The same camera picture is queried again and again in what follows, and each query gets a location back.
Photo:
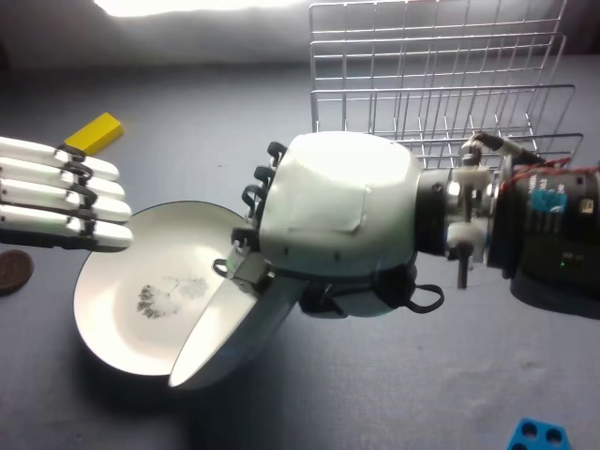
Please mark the grey table cloth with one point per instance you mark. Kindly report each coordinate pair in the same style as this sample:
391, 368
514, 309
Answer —
375, 375

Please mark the yellow rectangular block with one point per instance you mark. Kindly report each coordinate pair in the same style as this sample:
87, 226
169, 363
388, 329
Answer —
96, 131

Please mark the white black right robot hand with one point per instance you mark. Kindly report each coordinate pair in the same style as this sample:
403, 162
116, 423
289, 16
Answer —
337, 197

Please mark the white plate with grey smudge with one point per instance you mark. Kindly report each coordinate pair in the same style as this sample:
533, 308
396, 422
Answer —
117, 304

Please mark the brown sandwich cookie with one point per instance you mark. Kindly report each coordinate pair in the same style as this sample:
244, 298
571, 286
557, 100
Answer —
14, 274

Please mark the blue block with holes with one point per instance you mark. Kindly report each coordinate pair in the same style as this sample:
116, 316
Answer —
534, 436

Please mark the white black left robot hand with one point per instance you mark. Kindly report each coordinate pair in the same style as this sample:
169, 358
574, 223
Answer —
42, 197

